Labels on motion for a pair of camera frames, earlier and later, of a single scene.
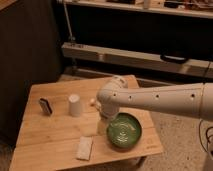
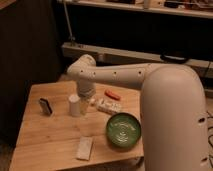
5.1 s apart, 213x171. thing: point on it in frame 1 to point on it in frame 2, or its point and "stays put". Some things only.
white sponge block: [84, 148] stays put
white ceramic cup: [74, 105] stays put
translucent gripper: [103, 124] to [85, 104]
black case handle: [174, 59] stays put
